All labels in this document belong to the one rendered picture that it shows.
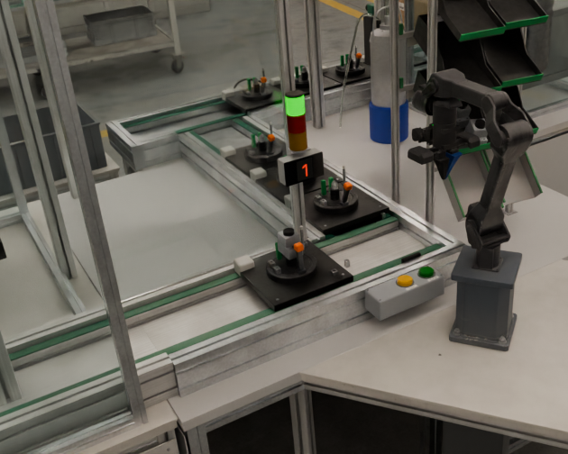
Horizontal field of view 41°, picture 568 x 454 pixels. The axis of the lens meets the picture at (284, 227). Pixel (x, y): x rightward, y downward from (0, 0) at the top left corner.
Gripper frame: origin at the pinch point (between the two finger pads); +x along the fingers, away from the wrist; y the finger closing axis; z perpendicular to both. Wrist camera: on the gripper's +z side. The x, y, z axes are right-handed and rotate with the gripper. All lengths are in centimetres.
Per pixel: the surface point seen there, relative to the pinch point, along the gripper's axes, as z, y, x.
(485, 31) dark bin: 10.8, -21.9, -27.7
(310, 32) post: 127, -36, -4
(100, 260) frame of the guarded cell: -2, 89, -6
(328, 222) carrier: 36.7, 13.3, 27.3
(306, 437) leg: -4, 48, 63
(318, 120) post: 127, -37, 33
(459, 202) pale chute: 11.7, -15.4, 19.6
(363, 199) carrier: 43, -4, 27
